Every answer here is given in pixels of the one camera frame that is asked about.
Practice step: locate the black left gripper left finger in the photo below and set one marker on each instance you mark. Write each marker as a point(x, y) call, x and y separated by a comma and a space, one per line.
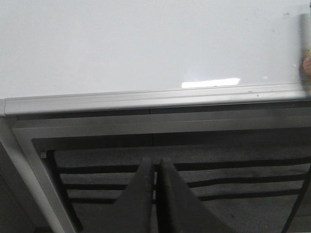
point(131, 212)

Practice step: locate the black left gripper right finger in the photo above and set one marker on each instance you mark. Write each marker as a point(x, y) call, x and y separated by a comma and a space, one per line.
point(179, 210)

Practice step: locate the white whiteboard marker with tape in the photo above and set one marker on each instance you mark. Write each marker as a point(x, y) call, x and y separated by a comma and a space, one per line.
point(305, 45)

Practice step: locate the orange round magnet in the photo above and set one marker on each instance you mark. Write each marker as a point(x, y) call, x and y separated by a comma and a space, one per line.
point(306, 66)

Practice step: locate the grey metal whiteboard stand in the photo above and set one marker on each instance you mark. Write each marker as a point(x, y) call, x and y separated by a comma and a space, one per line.
point(30, 199)

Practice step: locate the white whiteboard with aluminium frame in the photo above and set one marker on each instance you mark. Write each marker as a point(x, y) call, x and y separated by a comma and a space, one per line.
point(85, 55)

